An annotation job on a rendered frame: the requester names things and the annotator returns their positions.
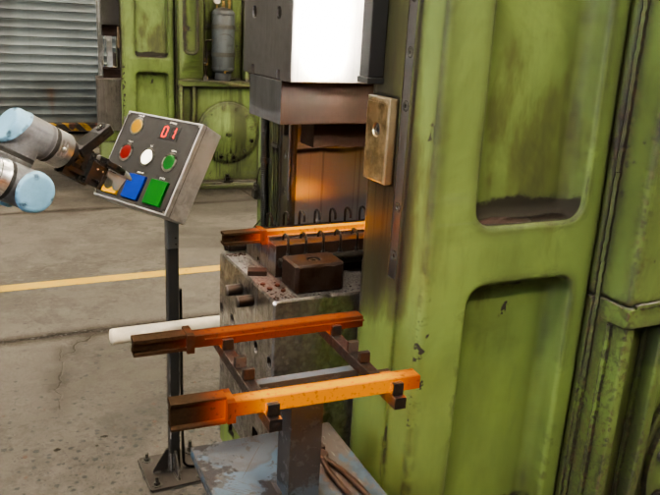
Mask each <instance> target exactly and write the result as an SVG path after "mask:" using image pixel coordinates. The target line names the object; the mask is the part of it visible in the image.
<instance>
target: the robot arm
mask: <svg viewBox="0 0 660 495"><path fill-rule="evenodd" d="M113 134H114V131H113V129H112V127H111V125H108V124H104V123H100V124H98V125H97V126H96V127H94V128H93V129H92V130H91V131H89V132H88V133H87V134H86V135H84V136H83V137H82V138H80V139H79V140H78V141H75V138H74V137H73V136H72V135H70V134H68V133H66V132H64V131H63V130H61V129H59V128H56V127H55V126H53V125H51V124H49V123H47V122H45V121H43V120H42V119H40V118H38V117H36V116H34V115H33V114H32V113H30V112H27V111H25V110H23V109H21V108H11V109H9V110H7V111H6V112H4V113H3V114H2V115H1V116H0V204H1V205H3V206H6V207H12V206H13V205H14V206H16V207H19V208H20V209H21V210H22V211H24V212H30V213H37V212H41V211H43V210H45V209H46V208H47V207H48V206H49V205H50V204H51V203H52V201H53V199H54V195H55V187H54V184H53V182H52V180H51V179H50V178H49V177H48V176H47V175H46V174H44V173H42V172H40V171H35V170H33V169H31V167H32V165H33V163H34V161H35V159H38V160H40V161H42V162H44V163H46V164H48V165H50V166H52V167H55V168H54V171H56V172H58V173H61V174H63V175H65V176H67V177H69V178H70V179H72V180H74V181H76V182H78V183H80V184H82V185H84V186H85V185H86V184H88V185H90V186H92V187H94V188H96V189H98V190H100V191H101V188H102V186H103V184H104V187H105V188H106V189H109V188H111V187H112V189H113V190H114V191H117V190H118V189H119V188H120V186H121V185H122V184H123V183H124V182H125V181H126V180H129V181H131V180H132V178H131V176H130V174H129V173H128V172H127V171H126V170H125V169H123V168H122V167H120V166H118V165H116V164H114V163H112V162H110V160H109V159H107V158H105V157H103V156H101V155H99V154H96V153H94V151H93V150H94V149H95V148H96V147H97V146H98V145H99V144H101V143H102V142H104V141H105V140H107V139H108V138H109V137H111V136H112V135H113ZM98 181H99V182H98Z"/></svg>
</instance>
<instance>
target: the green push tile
mask: <svg viewBox="0 0 660 495"><path fill-rule="evenodd" d="M169 185H170V184H169V183H167V182H163V181H159V180H156V179H151V180H150V182H149V185H148V187H147V189H146V192H145V194H144V196H143V199H142V201H141V202H142V203H144V204H148V205H151V206H154V207H157V208H160V206H161V203H162V201H163V198H164V196H165V194H166V191H167V190H168V188H169Z"/></svg>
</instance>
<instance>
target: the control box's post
mask: <svg viewBox="0 0 660 495"><path fill-rule="evenodd" d="M164 237H165V273H166V322H168V321H175V320H179V224H177V223H174V222H171V221H168V220H165V219H164ZM173 396H180V352H177V353H171V354H167V404H168V405H169V403H168V397H173ZM168 448H169V450H170V471H172V470H173V451H175V450H177V452H178V460H179V467H180V468H181V437H180V431H177V432H171V430H170V427H169V424H168Z"/></svg>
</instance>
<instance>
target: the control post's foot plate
mask: <svg viewBox="0 0 660 495"><path fill-rule="evenodd" d="M191 447H192V440H189V446H188V447H187V449H185V460H186V463H187V464H189V465H193V460H192V458H191ZM137 462H138V467H139V468H140V470H141V471H142V478H143V479H144V480H145V481H146V484H147V487H148V488H149V490H150V492H151V493H154V492H155V493H157V492H162V491H167V490H172V489H180V488H184V487H187V486H189V485H196V484H200V483H202V482H201V480H200V477H199V475H198V473H197V470H196V468H195V467H186V466H185V465H184V463H183V459H182V450H181V468H180V467H179V460H178V452H177V450H175V451H173V470H172V471H170V450H169V448H166V449H165V451H164V452H163V454H158V455H153V456H149V455H148V453H145V457H143V458H139V459H138V460H137Z"/></svg>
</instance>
